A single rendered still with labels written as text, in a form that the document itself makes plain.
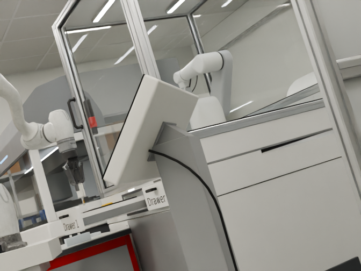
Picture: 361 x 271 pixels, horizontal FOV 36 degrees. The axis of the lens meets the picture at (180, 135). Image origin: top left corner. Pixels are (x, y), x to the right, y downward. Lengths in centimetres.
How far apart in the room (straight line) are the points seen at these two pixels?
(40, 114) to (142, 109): 210
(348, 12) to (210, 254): 78
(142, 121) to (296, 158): 124
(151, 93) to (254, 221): 108
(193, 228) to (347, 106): 64
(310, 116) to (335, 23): 141
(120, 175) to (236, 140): 101
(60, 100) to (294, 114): 159
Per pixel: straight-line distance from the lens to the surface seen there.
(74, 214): 257
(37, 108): 357
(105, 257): 283
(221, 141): 241
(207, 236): 167
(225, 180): 238
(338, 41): 133
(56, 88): 364
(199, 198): 166
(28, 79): 721
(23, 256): 214
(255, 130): 252
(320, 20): 130
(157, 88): 151
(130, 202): 264
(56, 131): 279
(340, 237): 272
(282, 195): 254
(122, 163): 152
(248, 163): 246
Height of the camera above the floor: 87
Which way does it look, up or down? 5 degrees up
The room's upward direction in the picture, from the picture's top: 17 degrees counter-clockwise
